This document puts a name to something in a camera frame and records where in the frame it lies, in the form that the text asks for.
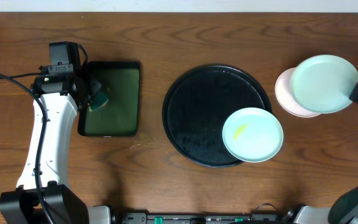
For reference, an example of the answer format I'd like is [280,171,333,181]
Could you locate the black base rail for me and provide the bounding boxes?
[120,212,285,224]

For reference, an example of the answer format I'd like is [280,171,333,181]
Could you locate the black rectangular tray green liquid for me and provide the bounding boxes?
[78,61,141,137]

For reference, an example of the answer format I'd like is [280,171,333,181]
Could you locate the green and yellow sponge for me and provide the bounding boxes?
[88,91,109,111]

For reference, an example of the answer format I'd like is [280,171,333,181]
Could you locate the mint green plate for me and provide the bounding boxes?
[222,108,284,163]
[289,55,358,114]

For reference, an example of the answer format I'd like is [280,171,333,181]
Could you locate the black round tray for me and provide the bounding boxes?
[162,64,272,167]

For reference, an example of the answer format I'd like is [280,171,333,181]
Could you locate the white pinkish plate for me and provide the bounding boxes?
[275,68,320,118]

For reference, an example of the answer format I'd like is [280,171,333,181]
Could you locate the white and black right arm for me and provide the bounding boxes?
[282,84,358,224]

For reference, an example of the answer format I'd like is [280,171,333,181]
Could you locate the mint green plate top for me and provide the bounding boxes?
[289,55,358,114]

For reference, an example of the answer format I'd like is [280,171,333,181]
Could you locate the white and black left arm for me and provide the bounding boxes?
[0,63,113,223]

